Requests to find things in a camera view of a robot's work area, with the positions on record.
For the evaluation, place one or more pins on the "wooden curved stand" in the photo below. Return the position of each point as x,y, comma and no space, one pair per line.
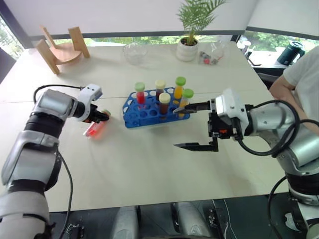
64,52

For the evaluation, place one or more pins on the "yellow tube green cap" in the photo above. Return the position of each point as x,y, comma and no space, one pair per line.
188,94

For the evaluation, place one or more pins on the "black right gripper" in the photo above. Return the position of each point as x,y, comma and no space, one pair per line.
219,127

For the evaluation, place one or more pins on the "red tube green cap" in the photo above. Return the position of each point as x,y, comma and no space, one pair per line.
140,97
94,130

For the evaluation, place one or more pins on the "dark chair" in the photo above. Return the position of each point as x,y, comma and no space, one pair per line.
268,79

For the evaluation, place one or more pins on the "clear container with small items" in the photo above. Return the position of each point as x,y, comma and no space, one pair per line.
211,56

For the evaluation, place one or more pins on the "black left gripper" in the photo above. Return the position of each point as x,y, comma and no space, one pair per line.
93,115

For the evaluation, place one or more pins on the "blue test tube rack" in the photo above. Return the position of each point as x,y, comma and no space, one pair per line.
139,117

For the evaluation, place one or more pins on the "orange tube green cap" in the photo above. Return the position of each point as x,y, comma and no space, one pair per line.
178,92

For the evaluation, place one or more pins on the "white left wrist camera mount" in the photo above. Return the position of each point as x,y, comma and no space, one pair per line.
87,95

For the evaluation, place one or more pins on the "potted palm white pot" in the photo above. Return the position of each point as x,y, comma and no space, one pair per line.
187,49

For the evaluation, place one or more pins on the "person's bare forearm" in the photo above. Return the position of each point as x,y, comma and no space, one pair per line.
284,89

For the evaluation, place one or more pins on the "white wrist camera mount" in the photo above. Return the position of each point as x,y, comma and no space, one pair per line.
230,104
87,95

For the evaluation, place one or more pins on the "grey rounded robot leg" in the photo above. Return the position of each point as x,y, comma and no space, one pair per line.
127,222
190,220

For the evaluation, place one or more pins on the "brown tube cream cap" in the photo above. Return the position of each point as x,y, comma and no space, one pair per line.
164,108
159,93

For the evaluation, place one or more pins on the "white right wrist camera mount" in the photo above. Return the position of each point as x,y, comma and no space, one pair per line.
230,104

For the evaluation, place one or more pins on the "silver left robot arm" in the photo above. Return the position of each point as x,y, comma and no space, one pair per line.
37,139

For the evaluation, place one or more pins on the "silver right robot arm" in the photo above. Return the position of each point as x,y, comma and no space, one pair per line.
286,139

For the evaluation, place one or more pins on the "clear glass bowl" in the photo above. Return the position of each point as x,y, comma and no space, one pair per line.
135,53

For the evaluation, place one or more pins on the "dark green kettle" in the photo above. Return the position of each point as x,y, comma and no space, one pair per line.
290,53

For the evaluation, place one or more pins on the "person in white shirt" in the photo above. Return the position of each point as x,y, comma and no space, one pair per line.
306,72

